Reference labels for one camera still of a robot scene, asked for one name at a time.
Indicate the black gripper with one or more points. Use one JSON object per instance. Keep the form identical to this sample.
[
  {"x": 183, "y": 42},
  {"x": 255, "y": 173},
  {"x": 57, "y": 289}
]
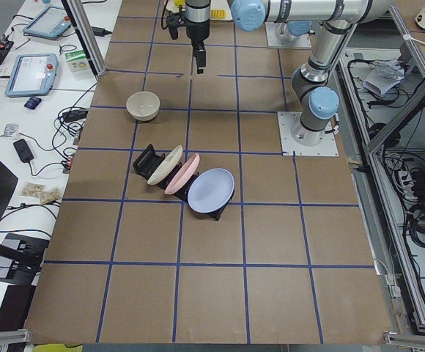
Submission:
[{"x": 196, "y": 31}]

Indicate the blue plate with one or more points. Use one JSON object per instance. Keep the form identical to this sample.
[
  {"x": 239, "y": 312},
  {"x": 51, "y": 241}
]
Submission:
[{"x": 211, "y": 190}]

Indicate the green white carton box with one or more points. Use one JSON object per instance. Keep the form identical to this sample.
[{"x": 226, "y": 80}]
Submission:
[{"x": 76, "y": 61}]

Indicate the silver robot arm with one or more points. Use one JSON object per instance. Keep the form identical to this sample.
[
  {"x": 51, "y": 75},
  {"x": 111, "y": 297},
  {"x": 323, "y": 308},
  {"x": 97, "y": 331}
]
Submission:
[{"x": 339, "y": 20}]

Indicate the pink plate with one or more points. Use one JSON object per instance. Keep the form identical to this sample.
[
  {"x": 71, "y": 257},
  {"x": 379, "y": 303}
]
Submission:
[{"x": 183, "y": 175}]

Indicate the cream bowl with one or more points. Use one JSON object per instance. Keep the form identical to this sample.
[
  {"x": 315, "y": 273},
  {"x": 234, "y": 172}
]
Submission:
[{"x": 143, "y": 105}]

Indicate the cream plate in rack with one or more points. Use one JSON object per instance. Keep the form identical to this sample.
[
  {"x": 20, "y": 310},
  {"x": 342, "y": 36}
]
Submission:
[{"x": 166, "y": 166}]

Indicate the blue teach pendant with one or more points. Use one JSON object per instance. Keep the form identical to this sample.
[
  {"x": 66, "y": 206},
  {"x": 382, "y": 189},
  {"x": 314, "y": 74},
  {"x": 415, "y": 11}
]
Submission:
[
  {"x": 32, "y": 75},
  {"x": 50, "y": 24}
]

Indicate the black power adapter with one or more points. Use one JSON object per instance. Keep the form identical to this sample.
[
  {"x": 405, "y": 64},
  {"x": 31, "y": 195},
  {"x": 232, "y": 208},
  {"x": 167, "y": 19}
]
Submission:
[{"x": 23, "y": 150}]

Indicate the aluminium frame post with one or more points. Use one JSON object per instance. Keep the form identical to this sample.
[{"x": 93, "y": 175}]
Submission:
[{"x": 80, "y": 22}]

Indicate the near blue teach pendant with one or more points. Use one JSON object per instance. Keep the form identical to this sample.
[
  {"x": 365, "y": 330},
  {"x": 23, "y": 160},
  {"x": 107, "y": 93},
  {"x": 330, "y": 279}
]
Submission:
[{"x": 32, "y": 75}]

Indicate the far blue teach pendant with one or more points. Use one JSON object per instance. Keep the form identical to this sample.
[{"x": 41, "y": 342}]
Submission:
[{"x": 50, "y": 24}]

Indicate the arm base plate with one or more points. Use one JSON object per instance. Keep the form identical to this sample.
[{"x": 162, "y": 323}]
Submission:
[
  {"x": 297, "y": 141},
  {"x": 292, "y": 34}
]

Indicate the black plate rack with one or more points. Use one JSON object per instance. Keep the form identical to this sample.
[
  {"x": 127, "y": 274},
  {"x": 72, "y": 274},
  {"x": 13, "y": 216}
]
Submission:
[{"x": 149, "y": 161}]

